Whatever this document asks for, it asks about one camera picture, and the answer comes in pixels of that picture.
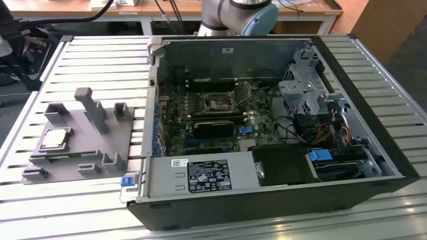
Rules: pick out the silver CPU green edge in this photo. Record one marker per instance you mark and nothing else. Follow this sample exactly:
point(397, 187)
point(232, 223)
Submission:
point(54, 138)

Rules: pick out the CPU socket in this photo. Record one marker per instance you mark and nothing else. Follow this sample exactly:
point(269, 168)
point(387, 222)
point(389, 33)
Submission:
point(217, 102)

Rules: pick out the black RAM slot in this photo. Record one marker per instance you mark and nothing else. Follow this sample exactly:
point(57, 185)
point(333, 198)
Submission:
point(216, 115)
point(216, 120)

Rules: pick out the white box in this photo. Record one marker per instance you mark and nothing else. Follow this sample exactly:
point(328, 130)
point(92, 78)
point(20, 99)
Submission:
point(102, 5)

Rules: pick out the grey plastic parts rack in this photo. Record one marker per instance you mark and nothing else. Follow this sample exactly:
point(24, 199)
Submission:
point(82, 140)

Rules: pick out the green RAM stick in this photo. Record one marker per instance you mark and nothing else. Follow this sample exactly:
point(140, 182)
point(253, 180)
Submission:
point(62, 156)

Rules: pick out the blue case latch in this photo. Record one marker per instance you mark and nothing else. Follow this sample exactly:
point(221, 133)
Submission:
point(126, 181)

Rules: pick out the black graphics card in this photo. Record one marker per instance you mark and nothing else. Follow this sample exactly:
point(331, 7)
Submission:
point(213, 130)

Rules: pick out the grey power supply with label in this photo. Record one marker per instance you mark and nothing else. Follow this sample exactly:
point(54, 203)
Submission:
point(160, 180)

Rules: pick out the thin metal locking lever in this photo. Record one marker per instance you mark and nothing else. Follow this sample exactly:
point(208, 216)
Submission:
point(246, 100)

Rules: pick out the blue board connector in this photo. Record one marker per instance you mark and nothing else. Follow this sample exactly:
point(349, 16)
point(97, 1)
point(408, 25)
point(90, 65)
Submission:
point(244, 130)

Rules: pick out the silver chipset heat sink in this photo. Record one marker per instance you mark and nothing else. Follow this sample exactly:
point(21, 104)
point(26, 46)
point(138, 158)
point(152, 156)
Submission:
point(246, 145)

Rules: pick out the green motherboard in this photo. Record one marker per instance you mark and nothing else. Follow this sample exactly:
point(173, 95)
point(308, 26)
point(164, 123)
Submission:
point(262, 130)

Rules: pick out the grey metal drive cage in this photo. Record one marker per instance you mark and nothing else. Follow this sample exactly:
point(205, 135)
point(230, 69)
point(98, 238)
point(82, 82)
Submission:
point(296, 92)

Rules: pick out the wooden top desk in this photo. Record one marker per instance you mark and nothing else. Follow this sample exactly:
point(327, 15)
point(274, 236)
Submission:
point(300, 11)

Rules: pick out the black plastic shroud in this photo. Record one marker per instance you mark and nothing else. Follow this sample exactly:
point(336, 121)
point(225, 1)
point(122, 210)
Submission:
point(282, 165)

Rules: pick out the black open PC case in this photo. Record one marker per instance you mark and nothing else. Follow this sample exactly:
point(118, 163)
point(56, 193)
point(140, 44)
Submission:
point(233, 217)

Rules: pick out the blue disk carrier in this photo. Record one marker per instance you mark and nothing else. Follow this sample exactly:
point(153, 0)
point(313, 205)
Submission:
point(320, 155)

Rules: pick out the brown wooden cabinet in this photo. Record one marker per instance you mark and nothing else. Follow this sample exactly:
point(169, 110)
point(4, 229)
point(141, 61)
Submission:
point(383, 25)

